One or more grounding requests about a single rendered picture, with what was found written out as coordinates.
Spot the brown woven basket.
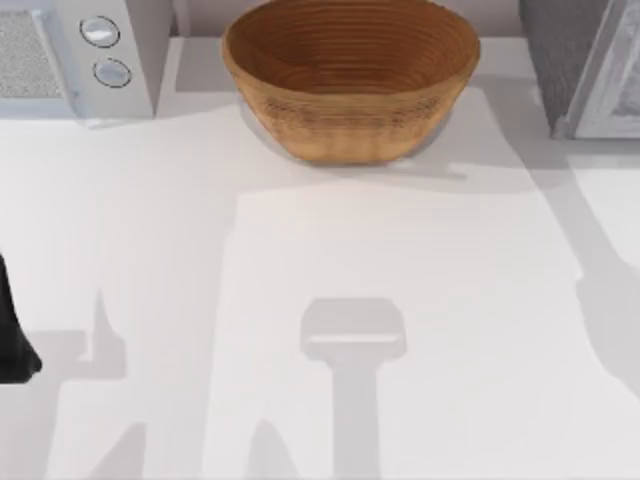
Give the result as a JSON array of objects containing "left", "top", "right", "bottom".
[{"left": 221, "top": 0, "right": 482, "bottom": 166}]

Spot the pale microwave oven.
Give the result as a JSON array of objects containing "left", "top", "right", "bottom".
[{"left": 0, "top": 0, "right": 175, "bottom": 130}]

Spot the round microwave knob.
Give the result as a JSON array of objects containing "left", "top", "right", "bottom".
[
  {"left": 92, "top": 56, "right": 134, "bottom": 89},
  {"left": 78, "top": 15, "right": 122, "bottom": 49}
]

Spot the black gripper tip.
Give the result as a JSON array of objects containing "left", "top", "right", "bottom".
[{"left": 0, "top": 255, "right": 43, "bottom": 385}]

